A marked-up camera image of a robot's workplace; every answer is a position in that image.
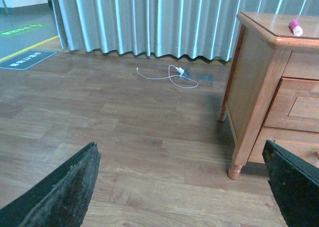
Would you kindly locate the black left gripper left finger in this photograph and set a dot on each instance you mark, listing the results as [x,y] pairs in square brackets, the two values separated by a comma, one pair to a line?
[61,199]

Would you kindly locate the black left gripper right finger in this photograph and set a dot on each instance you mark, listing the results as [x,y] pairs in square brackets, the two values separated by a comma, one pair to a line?
[294,184]

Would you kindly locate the wooden top drawer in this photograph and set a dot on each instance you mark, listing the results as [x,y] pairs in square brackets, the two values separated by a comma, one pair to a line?
[295,106]

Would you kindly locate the wooden drawer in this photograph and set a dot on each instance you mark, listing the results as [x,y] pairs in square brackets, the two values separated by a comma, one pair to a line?
[295,106]
[303,144]

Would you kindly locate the wooden lower drawer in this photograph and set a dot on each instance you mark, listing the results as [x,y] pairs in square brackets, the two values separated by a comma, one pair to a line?
[303,144]

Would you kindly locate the wooden nightstand cabinet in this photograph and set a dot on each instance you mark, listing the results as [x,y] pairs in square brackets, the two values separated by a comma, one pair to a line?
[265,52]

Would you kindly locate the closed floor socket plate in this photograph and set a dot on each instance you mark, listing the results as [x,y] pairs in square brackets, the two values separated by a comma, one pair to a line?
[205,78]

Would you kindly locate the open floor socket box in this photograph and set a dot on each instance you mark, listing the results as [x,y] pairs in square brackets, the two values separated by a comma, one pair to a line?
[186,74]

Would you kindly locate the white charger plug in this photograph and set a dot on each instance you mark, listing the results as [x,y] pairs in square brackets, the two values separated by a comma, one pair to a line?
[180,70]

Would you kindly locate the grey pleated curtain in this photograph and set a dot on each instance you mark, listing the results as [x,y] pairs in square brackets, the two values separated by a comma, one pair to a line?
[193,28]

